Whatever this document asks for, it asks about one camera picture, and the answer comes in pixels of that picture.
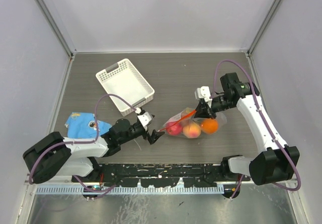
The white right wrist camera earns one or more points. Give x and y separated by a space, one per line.
203 93

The blue patterned cloth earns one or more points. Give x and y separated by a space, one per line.
82 125

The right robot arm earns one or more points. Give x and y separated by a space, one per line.
276 160

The fake peach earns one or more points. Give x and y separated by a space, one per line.
192 130

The aluminium frame rail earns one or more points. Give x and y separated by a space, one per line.
57 180

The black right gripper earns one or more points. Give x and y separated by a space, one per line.
202 110

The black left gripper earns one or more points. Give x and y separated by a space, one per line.
152 137

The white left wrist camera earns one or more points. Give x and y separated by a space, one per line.
144 117

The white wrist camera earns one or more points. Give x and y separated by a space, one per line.
144 117
203 93

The fake red apple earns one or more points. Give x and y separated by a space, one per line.
174 128

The blue slotted cable duct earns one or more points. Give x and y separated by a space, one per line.
179 189

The clear zip top bag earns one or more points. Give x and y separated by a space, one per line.
186 124

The fake orange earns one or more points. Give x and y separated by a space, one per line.
209 126

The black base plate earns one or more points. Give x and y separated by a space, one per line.
159 175

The white perforated plastic basket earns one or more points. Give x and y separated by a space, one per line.
124 79

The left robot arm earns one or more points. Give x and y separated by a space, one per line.
55 155

